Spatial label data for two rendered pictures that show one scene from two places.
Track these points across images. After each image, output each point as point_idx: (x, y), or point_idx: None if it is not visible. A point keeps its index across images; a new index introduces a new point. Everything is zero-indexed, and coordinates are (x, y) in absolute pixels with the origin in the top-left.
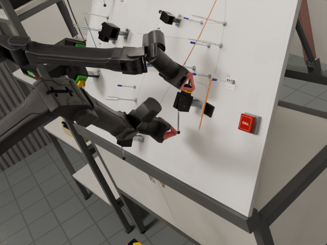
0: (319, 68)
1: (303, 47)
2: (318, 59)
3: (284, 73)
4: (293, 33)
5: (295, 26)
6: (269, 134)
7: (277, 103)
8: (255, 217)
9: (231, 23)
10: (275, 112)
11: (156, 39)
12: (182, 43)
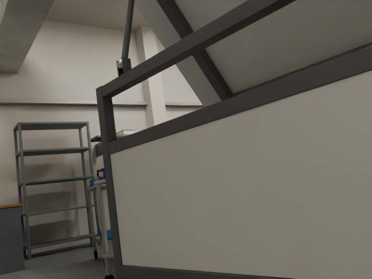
0: (119, 73)
1: (129, 41)
2: (117, 62)
3: (164, 46)
4: (147, 22)
5: (144, 17)
6: (187, 82)
7: (175, 64)
8: None
9: None
10: (179, 69)
11: None
12: None
